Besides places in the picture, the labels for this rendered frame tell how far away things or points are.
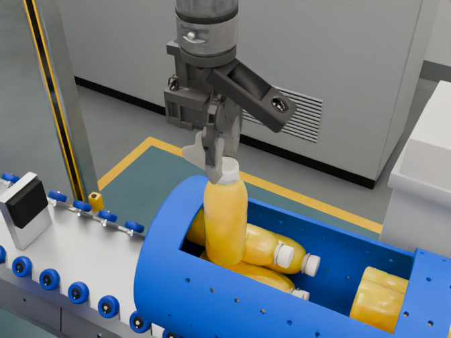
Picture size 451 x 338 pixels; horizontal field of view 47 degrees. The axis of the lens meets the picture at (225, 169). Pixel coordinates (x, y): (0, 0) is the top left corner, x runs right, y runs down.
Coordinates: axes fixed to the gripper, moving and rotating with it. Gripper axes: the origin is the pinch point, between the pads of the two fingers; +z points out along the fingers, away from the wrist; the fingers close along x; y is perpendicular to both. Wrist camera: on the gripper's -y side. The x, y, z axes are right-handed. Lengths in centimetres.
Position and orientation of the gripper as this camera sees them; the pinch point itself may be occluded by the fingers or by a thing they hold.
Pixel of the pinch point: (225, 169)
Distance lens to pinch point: 76.6
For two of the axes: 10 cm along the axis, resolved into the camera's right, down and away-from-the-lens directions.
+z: 0.1, 7.5, 6.6
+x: -4.4, 6.0, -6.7
